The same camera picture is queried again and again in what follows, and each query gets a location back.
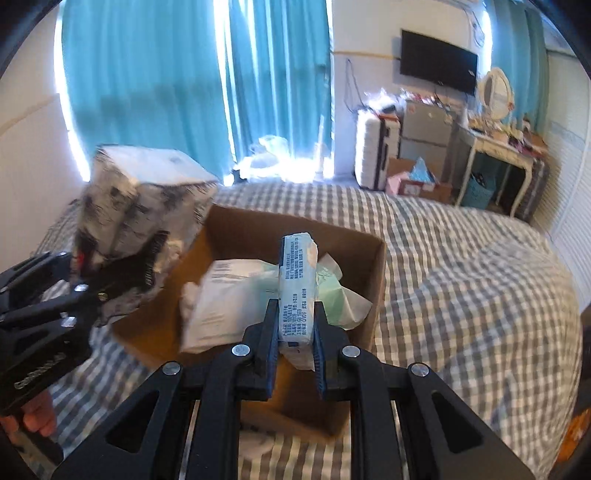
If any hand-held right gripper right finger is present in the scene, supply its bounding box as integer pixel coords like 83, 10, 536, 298
311, 301, 536, 480

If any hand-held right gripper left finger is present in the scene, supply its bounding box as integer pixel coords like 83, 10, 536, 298
51, 299, 281, 480

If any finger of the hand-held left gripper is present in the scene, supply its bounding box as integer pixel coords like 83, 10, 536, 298
62, 230, 170, 326
0, 250, 85, 317

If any small pale blue tissue packet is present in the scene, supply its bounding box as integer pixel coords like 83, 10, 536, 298
277, 233, 321, 371

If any large marbled tissue pack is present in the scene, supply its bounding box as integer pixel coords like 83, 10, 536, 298
74, 144, 221, 326

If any brown cardboard box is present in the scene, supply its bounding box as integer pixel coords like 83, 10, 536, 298
111, 203, 387, 439

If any person's left hand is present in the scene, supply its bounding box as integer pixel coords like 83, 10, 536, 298
19, 392, 59, 438

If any light green plastic packet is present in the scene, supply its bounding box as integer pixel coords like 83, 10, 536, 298
263, 253, 374, 331

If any white plastic packet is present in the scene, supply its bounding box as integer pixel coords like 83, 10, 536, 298
180, 259, 282, 356

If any grey checked bed sheet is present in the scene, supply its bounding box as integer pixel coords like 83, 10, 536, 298
25, 180, 585, 480

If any clear plastic bag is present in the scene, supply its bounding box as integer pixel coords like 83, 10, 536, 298
248, 135, 297, 168

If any open cardboard box with clutter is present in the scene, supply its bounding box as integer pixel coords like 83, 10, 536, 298
386, 157, 454, 205

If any teal window curtain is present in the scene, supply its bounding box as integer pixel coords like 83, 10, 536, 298
225, 0, 334, 163
488, 0, 551, 126
59, 0, 232, 182

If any white suitcase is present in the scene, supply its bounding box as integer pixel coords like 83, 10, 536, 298
355, 108, 402, 191

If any teal waste bin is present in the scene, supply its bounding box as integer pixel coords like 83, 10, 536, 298
462, 171, 498, 210

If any grey cabinet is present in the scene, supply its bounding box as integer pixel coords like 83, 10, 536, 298
399, 99, 462, 182

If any orange cloth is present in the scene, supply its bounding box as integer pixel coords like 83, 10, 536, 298
556, 406, 591, 467

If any white dressing table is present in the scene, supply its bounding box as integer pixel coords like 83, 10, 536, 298
455, 122, 549, 219

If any white oval vanity mirror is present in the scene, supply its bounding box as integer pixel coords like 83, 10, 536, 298
477, 67, 515, 123

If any black wall cable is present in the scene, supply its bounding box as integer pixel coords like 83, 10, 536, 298
345, 59, 366, 112

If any black wall television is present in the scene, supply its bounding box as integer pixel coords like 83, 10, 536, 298
399, 29, 479, 97

